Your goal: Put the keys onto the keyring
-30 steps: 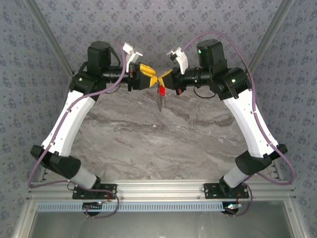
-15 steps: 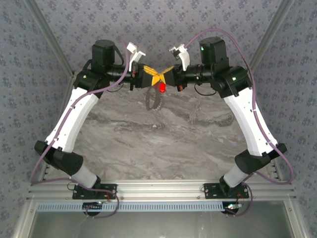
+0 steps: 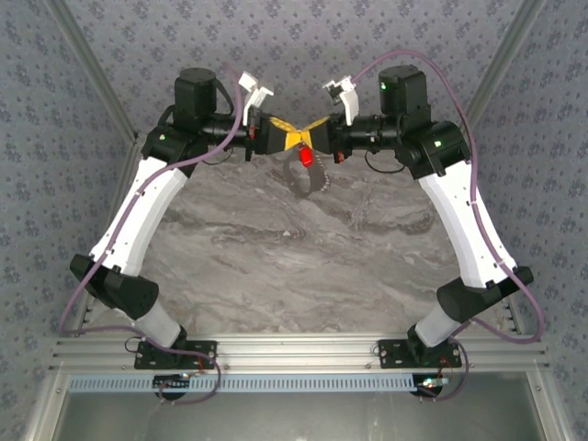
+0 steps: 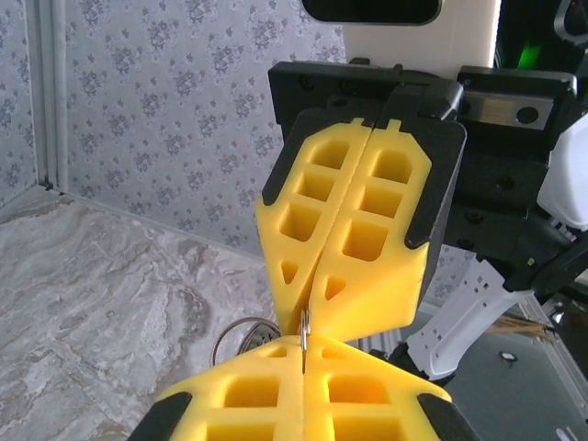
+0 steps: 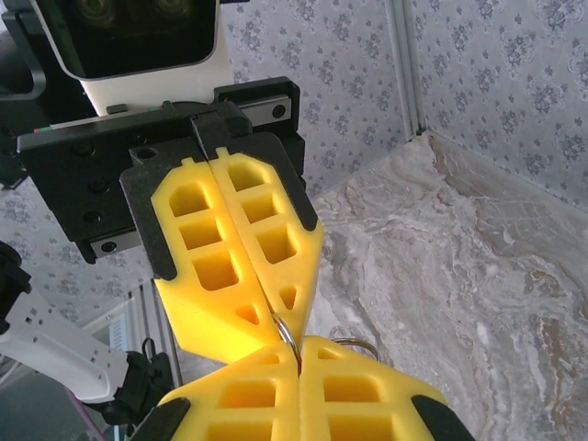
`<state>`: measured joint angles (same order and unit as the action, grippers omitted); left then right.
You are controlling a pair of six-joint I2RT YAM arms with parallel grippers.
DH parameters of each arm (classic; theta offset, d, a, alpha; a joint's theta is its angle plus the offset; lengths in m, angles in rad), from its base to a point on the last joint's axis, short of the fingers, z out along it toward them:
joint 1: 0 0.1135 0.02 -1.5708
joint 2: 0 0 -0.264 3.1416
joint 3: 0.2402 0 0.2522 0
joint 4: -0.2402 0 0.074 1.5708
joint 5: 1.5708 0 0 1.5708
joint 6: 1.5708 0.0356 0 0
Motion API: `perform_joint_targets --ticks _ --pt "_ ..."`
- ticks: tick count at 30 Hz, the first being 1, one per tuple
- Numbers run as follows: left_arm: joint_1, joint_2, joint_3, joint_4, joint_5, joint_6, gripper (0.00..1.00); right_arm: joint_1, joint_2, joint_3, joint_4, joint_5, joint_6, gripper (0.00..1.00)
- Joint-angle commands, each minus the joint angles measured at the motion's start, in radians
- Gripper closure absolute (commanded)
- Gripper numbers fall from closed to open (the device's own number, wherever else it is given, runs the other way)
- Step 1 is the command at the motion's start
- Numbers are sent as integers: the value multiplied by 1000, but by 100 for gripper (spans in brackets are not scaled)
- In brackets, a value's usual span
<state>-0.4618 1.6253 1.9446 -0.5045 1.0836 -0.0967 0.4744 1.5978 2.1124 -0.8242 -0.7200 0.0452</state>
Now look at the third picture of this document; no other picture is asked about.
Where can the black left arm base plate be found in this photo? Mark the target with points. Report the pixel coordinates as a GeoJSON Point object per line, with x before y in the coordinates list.
{"type": "Point", "coordinates": [206, 349]}

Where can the wide grooved aluminium rail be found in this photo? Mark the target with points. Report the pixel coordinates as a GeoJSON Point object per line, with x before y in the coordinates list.
{"type": "Point", "coordinates": [294, 351]}

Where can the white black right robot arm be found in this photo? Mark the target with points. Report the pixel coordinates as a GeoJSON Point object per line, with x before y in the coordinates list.
{"type": "Point", "coordinates": [464, 220]}

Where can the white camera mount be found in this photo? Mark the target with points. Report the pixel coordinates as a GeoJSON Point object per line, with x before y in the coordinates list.
{"type": "Point", "coordinates": [350, 103]}
{"type": "Point", "coordinates": [257, 98]}

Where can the red capped key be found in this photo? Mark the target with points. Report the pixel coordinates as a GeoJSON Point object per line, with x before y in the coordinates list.
{"type": "Point", "coordinates": [306, 157]}

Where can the short aluminium frame leg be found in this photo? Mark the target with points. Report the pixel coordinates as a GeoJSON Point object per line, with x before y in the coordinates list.
{"type": "Point", "coordinates": [43, 409]}
{"type": "Point", "coordinates": [549, 409]}

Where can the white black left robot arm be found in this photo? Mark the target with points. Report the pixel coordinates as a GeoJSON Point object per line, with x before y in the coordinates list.
{"type": "Point", "coordinates": [138, 216]}

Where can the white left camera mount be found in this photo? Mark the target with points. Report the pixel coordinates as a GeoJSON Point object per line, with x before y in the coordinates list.
{"type": "Point", "coordinates": [257, 98]}

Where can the grey sheet metal panel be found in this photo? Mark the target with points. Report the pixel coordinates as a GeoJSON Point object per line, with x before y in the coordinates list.
{"type": "Point", "coordinates": [294, 418]}

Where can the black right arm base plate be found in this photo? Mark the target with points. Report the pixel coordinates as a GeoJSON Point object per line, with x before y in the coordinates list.
{"type": "Point", "coordinates": [390, 353]}

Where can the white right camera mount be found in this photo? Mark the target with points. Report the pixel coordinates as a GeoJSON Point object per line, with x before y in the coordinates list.
{"type": "Point", "coordinates": [350, 103]}

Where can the aluminium frame post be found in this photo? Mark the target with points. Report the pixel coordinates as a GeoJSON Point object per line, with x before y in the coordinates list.
{"type": "Point", "coordinates": [498, 69]}
{"type": "Point", "coordinates": [96, 69]}

